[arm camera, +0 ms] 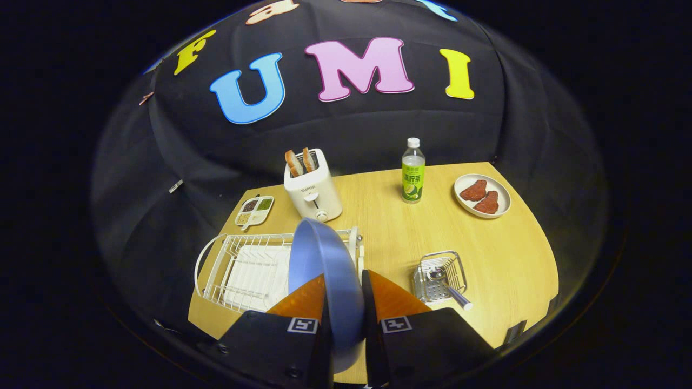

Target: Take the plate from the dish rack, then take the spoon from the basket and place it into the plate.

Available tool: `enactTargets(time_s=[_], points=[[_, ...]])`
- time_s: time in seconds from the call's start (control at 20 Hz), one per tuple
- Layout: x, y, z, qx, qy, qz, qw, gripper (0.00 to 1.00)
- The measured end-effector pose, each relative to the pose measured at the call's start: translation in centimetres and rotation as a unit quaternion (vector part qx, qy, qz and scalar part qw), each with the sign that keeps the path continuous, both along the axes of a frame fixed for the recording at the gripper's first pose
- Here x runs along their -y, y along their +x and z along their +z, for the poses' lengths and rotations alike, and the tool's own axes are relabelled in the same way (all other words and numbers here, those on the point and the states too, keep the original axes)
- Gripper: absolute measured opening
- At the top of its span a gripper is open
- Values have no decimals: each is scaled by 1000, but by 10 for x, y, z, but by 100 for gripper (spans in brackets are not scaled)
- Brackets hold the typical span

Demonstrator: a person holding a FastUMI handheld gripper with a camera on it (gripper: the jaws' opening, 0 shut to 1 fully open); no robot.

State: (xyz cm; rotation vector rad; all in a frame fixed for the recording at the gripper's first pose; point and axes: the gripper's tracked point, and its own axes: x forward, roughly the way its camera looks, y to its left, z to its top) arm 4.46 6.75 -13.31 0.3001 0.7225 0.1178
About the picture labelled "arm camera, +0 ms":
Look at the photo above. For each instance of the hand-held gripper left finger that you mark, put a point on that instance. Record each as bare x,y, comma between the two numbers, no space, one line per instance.
270,351

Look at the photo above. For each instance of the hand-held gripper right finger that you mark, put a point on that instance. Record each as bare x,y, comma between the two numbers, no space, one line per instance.
370,335

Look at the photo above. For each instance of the blue plate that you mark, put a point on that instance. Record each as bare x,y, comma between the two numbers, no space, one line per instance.
330,259

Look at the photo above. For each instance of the metal spoon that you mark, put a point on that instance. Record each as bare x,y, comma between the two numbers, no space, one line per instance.
457,296

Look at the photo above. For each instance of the divided seasoning dish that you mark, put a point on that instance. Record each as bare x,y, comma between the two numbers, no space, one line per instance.
254,210

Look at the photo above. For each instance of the white round dish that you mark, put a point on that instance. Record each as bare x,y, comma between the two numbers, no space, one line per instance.
500,200

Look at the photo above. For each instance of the white toaster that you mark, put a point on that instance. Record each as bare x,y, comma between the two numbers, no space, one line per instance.
313,189

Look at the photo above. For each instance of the green label drink bottle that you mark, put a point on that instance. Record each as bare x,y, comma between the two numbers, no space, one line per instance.
413,178

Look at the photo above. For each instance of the red meat piece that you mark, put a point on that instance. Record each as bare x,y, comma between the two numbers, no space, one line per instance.
474,190
487,203

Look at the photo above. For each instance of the toasted bread slice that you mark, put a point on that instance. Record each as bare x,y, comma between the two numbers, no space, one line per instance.
308,160
293,163

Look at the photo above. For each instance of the white clip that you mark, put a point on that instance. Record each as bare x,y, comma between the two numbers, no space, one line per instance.
175,186

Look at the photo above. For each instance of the black backdrop cloth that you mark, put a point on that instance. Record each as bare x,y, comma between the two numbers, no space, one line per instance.
346,129

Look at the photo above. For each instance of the pink clip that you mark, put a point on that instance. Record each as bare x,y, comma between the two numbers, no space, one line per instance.
146,98

